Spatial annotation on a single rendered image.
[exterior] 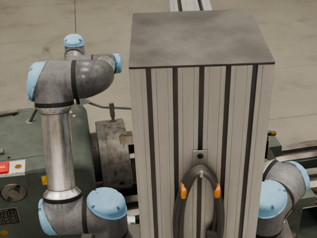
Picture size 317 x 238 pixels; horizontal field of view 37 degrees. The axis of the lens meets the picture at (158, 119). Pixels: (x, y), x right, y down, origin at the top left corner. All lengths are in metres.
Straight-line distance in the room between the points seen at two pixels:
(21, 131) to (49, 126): 0.67
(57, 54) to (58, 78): 4.30
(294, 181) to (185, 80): 0.85
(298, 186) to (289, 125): 2.75
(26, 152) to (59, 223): 0.54
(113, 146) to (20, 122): 0.43
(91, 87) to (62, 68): 0.10
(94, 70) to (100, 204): 0.40
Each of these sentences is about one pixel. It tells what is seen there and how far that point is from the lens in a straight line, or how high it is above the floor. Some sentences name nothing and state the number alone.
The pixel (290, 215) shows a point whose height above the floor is 0.79.
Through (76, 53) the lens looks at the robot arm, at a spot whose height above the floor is 1.62.
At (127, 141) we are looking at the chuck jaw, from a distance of 2.05.
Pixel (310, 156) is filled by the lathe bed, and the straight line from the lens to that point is 2.59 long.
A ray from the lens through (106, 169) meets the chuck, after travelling 2.03.
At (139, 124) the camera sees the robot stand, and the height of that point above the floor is 1.91.
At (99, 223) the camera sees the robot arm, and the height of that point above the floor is 1.34.
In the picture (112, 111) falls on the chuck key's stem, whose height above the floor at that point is 1.28.
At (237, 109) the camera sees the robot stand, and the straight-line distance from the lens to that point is 0.86.
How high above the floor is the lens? 2.40
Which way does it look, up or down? 33 degrees down
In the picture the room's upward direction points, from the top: 2 degrees counter-clockwise
